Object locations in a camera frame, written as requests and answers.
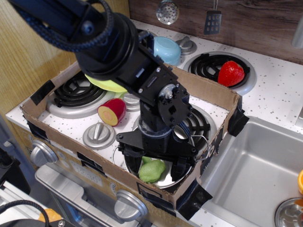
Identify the black front left burner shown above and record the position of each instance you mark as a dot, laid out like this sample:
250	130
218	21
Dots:
77	98

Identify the red toy strawberry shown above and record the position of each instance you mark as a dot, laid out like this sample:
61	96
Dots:
230	74

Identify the silver bowl in corner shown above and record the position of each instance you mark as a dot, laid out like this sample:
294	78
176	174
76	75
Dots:
289	213

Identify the yellow-green toy plate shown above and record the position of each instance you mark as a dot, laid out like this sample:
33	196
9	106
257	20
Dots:
107	85

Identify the grey toy sink basin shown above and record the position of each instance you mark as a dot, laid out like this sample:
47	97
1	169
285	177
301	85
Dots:
253	173

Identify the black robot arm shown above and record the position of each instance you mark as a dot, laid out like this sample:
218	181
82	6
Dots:
107	47

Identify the silver stove knob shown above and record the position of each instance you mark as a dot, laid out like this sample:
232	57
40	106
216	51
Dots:
99	136
187	46
132	102

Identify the silver oven knob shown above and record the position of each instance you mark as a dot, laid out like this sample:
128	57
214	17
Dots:
128	207
42	154

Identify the silver lower stove knob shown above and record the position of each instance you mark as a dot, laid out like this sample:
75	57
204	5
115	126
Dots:
99	136

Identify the red toy halved fruit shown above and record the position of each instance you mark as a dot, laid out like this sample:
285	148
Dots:
112	111

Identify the hanging grey slotted spatula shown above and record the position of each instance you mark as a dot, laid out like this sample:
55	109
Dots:
213	20

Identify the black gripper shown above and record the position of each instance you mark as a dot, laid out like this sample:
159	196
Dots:
164	145

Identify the silver front right oven knob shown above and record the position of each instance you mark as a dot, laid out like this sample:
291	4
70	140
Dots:
128	207

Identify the silver rear stove knob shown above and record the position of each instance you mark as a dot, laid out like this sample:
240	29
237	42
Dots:
187	46

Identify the silver top stove knob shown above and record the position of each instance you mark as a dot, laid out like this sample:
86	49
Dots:
132	102

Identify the black rear left burner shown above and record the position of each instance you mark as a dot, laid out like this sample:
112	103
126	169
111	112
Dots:
146	38

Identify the light blue toy bowl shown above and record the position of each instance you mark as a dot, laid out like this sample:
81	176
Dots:
168	50

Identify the black rear right burner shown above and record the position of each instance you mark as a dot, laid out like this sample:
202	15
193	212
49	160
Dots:
208	65

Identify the orange object bottom left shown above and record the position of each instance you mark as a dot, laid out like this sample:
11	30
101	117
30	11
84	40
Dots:
52	215

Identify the hanging silver strainer ladle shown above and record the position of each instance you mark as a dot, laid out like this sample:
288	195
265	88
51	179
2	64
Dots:
167	12

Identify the silver faucet pipe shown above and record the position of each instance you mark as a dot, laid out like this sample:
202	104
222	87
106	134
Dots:
297	40

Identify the silver oven door handle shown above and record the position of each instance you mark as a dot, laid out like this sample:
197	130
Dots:
81	203

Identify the orange cup at edge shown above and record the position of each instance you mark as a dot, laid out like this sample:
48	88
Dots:
300	182

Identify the silver metal pan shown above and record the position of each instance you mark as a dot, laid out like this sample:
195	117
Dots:
165	179

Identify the green toy broccoli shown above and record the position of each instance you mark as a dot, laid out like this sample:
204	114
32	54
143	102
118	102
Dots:
151	170

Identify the brown cardboard fence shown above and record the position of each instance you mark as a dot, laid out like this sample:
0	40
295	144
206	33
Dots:
176	203

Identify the silver front left oven knob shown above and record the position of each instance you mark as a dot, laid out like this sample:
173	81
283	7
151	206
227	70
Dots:
42	154

